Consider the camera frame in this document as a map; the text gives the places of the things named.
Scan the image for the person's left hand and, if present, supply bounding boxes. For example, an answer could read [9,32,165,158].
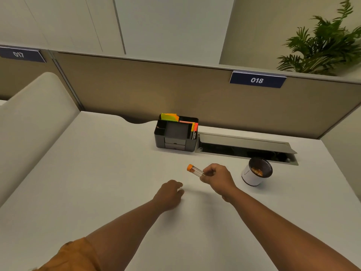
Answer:
[152,180,185,213]

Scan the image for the person's right forearm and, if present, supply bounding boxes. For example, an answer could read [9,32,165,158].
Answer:
[222,186,361,271]

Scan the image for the beige desk partition panel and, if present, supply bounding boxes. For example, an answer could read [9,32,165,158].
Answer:
[0,45,82,111]
[50,50,361,140]

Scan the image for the white side divider panel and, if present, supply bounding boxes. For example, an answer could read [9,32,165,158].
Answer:
[0,72,81,208]

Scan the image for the white cup with dark inside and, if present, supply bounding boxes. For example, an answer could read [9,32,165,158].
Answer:
[241,157,274,187]

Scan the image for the person's right hand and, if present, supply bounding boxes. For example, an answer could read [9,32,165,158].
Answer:
[199,163,238,203]

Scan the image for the grey cable tray lid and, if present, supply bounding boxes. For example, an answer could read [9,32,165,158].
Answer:
[194,131,299,166]

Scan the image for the clear tube with orange cap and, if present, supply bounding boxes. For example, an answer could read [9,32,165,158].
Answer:
[187,164,206,178]

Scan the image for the blue number sign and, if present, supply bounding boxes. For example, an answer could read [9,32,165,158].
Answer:
[229,70,288,89]
[0,45,47,64]

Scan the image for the orange left sleeve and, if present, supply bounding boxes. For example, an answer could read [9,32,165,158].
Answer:
[32,237,103,271]

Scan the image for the person's left forearm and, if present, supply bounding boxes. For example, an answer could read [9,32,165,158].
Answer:
[84,198,166,271]

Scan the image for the white cabinet doors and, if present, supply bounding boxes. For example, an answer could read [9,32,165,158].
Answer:
[0,0,127,57]

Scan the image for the black desk organizer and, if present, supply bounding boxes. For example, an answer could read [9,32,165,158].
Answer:
[153,113,199,153]

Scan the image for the green potted plant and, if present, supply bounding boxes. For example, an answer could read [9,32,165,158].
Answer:
[276,0,361,77]

